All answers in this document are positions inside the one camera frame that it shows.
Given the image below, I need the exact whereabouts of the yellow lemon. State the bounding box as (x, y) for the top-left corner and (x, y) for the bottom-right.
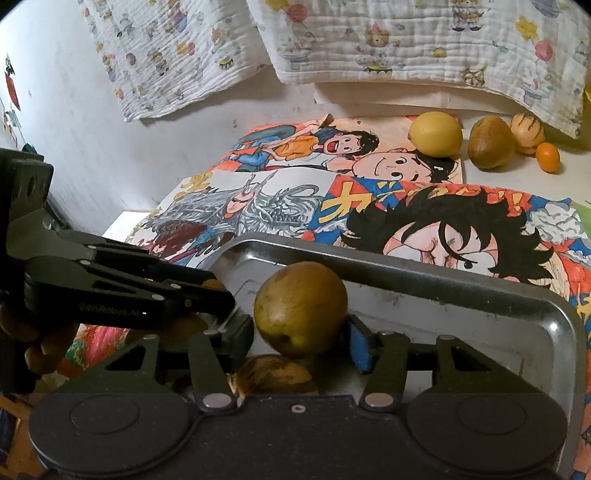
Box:
(407, 111), (464, 159)

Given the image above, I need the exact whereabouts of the brownish green pear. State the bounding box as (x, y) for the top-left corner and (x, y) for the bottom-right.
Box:
(467, 116), (516, 170)

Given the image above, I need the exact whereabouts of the dark striped round fruit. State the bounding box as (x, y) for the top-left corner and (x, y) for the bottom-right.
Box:
(229, 354), (320, 397)

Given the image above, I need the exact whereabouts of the pale striped small melon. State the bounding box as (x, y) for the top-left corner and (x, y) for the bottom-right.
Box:
(510, 113), (547, 156)

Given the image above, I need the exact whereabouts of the red wall sticker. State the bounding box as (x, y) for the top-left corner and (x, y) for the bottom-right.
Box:
(4, 53), (23, 112)

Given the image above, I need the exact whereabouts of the green-brown apple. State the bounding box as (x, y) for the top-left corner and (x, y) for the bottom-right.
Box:
(253, 261), (349, 357)

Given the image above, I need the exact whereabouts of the metal tray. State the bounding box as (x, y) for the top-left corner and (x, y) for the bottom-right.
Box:
(202, 232), (586, 480)

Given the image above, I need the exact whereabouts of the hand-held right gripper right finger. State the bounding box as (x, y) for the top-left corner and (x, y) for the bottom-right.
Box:
(348, 318), (491, 412)

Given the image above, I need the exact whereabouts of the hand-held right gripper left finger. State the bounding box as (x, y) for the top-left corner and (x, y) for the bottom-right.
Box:
(104, 314), (254, 413)

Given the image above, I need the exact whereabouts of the printed muslin blanket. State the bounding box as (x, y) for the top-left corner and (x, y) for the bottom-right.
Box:
(79, 0), (272, 123)
(246, 0), (588, 140)

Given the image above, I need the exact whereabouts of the colourful cartoon tablecloth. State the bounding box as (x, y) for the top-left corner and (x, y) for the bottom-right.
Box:
(300, 176), (591, 326)

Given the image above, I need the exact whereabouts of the person's left hand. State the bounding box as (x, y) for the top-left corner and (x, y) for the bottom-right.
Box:
(0, 305), (81, 376)

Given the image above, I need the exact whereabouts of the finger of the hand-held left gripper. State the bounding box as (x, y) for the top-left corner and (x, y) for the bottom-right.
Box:
(54, 230), (219, 288)
(27, 260), (237, 332)

